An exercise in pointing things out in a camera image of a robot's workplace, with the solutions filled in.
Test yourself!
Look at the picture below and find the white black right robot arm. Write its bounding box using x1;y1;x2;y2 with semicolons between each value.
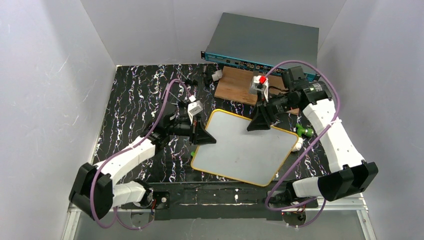
247;66;379;210

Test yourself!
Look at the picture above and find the white pvc elbow far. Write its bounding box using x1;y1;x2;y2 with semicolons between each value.
211;70;223;82

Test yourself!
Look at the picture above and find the silver metal bracket stand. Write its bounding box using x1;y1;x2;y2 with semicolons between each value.
248;70;267;94

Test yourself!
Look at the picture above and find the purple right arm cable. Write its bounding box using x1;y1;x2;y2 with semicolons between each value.
263;60;341;229

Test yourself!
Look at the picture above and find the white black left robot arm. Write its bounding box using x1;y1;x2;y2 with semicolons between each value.
68;113;217;220

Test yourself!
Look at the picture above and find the teal grey network switch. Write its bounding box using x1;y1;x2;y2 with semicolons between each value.
201;12;319;74

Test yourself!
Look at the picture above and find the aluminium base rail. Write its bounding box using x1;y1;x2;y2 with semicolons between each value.
61;194;376;240

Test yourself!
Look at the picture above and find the brown wooden board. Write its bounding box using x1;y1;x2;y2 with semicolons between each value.
213;65;303;116

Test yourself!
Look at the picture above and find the yellow framed whiteboard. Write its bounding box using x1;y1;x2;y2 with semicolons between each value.
190;109;299;187

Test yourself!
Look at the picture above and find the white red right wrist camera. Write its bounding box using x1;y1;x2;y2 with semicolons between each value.
258;75;269;102

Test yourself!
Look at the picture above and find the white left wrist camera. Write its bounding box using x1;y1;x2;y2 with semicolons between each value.
187;95;203;119

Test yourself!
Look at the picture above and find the white pvc elbow near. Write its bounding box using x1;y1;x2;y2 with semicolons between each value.
291;137;304;152

